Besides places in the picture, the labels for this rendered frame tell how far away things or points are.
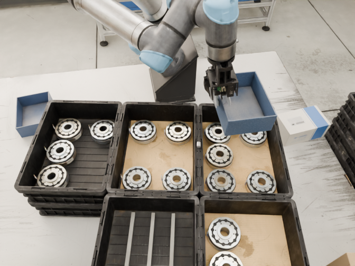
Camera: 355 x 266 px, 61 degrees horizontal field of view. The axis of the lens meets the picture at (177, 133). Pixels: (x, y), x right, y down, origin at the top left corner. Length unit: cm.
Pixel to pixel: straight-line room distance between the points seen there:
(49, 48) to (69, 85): 158
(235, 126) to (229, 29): 31
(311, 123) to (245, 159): 39
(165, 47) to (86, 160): 62
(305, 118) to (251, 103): 46
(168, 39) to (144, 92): 85
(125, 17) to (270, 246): 80
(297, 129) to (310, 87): 147
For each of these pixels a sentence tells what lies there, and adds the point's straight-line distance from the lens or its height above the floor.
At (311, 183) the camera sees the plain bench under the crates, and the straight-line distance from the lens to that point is 136.
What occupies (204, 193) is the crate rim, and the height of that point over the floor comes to 93.
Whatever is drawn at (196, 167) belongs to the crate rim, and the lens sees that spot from 102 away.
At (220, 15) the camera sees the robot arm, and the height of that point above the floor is 145.
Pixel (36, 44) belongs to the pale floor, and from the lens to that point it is 337.
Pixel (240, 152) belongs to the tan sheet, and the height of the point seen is 83.
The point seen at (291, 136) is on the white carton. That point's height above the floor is 77.
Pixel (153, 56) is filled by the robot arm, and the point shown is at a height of 134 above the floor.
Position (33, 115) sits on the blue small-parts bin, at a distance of 161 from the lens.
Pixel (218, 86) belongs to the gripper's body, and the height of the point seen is 126.
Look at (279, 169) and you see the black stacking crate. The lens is 111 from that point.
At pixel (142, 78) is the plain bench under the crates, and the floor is 70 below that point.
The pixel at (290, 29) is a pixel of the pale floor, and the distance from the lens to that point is 347.
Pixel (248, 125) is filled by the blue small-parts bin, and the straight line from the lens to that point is 91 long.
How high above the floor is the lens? 180
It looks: 53 degrees down
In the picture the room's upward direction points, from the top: straight up
